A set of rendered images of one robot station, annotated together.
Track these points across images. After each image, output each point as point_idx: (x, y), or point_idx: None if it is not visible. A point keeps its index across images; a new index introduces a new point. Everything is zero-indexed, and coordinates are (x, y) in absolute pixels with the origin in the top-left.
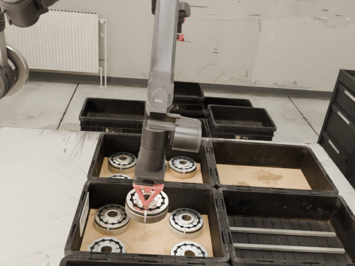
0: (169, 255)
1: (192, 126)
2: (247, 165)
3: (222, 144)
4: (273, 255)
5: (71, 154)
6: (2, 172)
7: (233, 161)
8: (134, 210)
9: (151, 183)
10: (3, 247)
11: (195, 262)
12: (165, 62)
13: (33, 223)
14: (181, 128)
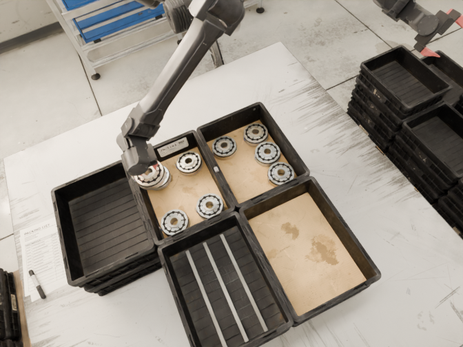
0: (145, 208)
1: (134, 158)
2: (331, 226)
3: (317, 189)
4: (213, 280)
5: (279, 97)
6: (231, 80)
7: (322, 211)
8: None
9: None
10: (173, 127)
11: (146, 226)
12: (148, 101)
13: (198, 126)
14: (127, 154)
